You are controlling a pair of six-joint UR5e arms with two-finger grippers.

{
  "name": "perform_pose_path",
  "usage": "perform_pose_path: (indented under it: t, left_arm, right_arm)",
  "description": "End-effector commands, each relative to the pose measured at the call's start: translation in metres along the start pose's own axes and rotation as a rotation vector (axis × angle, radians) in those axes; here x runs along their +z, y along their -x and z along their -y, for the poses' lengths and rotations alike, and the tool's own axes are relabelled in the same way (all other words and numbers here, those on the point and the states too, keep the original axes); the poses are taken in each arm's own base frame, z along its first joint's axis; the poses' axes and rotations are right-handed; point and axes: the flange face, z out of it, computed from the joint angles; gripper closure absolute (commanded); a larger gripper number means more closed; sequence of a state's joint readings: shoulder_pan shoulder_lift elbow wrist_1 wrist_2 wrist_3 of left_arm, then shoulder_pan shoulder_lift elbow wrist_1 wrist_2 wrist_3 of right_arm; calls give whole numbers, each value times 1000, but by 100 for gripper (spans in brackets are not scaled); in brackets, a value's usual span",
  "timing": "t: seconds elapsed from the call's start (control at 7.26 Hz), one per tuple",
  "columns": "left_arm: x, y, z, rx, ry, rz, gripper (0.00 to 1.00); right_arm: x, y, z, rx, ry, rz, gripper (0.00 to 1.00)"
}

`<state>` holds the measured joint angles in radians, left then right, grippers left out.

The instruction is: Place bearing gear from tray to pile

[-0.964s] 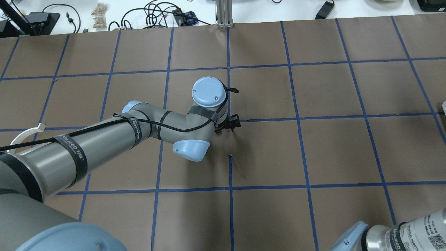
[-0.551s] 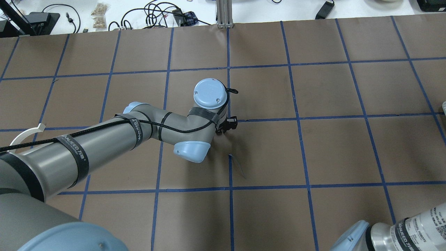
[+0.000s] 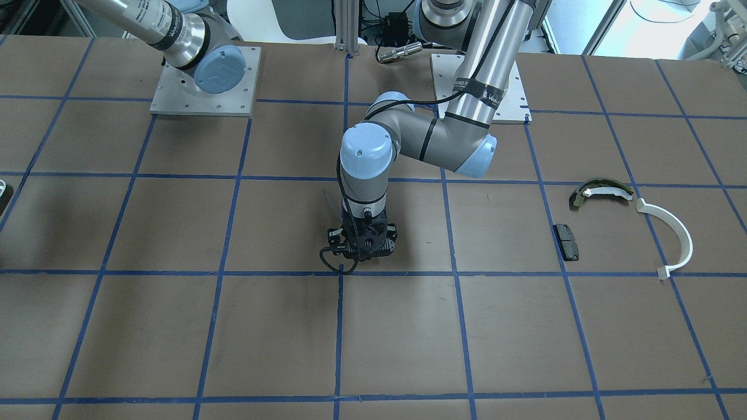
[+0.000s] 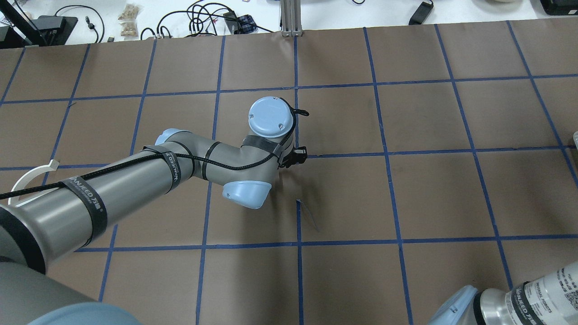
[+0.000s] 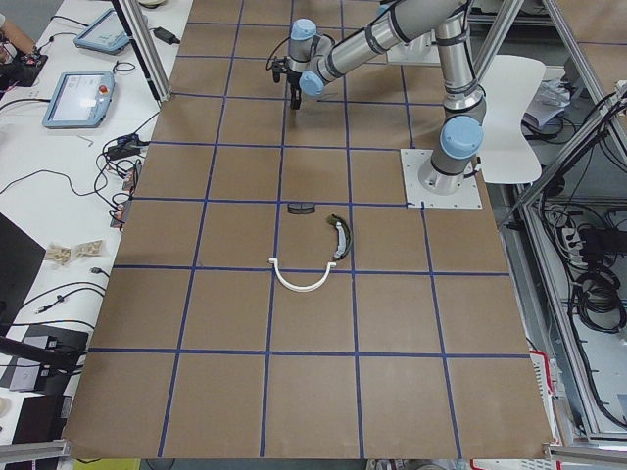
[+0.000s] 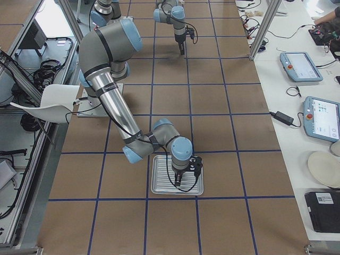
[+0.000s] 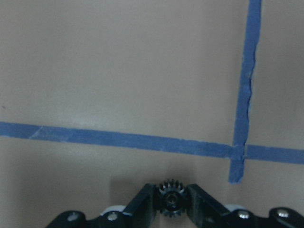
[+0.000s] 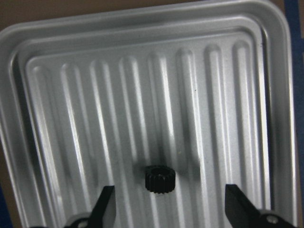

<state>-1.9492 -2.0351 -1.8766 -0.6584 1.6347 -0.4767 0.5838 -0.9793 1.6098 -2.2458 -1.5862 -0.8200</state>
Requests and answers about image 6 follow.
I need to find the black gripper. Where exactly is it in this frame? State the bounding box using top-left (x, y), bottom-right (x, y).
top-left (174, 29), bottom-right (185, 55)
top-left (172, 163), bottom-right (189, 186)

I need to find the silver ribbed metal tray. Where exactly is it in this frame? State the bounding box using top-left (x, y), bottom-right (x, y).
top-left (151, 155), bottom-right (204, 196)

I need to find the white plastic chair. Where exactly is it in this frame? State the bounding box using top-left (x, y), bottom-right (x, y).
top-left (10, 84), bottom-right (80, 123)

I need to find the black power adapter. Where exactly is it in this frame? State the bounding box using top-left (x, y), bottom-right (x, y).
top-left (269, 111), bottom-right (296, 126)

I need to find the far blue teach pendant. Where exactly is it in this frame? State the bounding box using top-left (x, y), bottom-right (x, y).
top-left (279, 52), bottom-right (323, 82)

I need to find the blue teach pendant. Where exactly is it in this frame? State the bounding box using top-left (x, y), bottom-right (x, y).
top-left (303, 96), bottom-right (339, 142)
top-left (279, 52), bottom-right (323, 82)

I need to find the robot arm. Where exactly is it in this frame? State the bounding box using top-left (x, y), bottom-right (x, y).
top-left (79, 19), bottom-right (194, 187)
top-left (81, 1), bottom-right (190, 62)

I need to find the aluminium frame post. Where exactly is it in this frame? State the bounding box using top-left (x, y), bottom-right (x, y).
top-left (249, 0), bottom-right (281, 61)

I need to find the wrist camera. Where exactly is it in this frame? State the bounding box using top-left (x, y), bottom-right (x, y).
top-left (189, 156), bottom-right (203, 179)

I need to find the near blue teach pendant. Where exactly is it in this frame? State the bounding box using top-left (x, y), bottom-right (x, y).
top-left (303, 96), bottom-right (339, 142)

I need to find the beige round plate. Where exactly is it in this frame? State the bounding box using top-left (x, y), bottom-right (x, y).
top-left (308, 151), bottom-right (339, 189)

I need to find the black laptop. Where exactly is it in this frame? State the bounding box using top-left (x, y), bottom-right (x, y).
top-left (304, 192), bottom-right (339, 233)

